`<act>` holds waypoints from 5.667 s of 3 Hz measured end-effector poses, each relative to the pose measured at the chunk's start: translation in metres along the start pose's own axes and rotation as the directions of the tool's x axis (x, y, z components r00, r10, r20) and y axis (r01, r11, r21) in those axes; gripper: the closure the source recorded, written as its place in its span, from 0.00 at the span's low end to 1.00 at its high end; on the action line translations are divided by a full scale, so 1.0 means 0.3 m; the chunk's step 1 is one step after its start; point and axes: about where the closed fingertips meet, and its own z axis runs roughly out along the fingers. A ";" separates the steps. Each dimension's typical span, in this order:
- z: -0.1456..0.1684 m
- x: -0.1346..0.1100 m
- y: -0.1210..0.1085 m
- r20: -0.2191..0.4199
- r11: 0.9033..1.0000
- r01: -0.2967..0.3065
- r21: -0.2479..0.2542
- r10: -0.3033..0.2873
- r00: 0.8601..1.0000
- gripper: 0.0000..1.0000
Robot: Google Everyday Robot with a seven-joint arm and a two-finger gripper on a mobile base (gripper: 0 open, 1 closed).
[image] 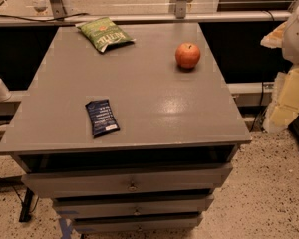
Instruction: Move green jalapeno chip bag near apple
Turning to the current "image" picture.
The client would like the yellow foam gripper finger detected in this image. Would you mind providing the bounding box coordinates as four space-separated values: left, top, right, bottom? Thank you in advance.
260 22 286 49

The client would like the green jalapeno chip bag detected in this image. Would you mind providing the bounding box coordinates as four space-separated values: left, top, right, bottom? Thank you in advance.
76 17 135 53

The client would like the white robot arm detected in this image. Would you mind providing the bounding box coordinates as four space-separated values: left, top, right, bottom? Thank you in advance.
260 5 299 65

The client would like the red apple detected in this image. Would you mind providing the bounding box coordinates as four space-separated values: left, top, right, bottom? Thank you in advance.
175 43 200 69

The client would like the grey drawer cabinet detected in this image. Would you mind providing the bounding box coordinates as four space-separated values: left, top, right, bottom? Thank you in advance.
0 22 253 235

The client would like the dark blue snack packet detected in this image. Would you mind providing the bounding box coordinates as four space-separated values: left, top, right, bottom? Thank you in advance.
85 100 120 138

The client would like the middle grey drawer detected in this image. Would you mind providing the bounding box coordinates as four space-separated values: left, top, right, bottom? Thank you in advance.
53 193 214 219

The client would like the grey drawer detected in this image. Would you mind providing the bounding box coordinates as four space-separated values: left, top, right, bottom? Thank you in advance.
73 213 202 234
22 163 232 198
53 193 214 219

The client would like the top grey drawer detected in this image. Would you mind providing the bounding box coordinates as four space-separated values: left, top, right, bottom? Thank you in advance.
22 163 232 198

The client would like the bottom grey drawer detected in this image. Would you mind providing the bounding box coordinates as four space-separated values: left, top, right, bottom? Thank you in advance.
73 213 202 234

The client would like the black cable right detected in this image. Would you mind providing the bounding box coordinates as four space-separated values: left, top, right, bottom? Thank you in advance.
248 81 265 133

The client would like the metal frame rail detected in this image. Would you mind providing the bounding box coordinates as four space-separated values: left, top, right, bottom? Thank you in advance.
0 10 291 27

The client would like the black cable on rail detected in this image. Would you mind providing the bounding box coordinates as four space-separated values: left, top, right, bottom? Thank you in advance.
0 12 90 23

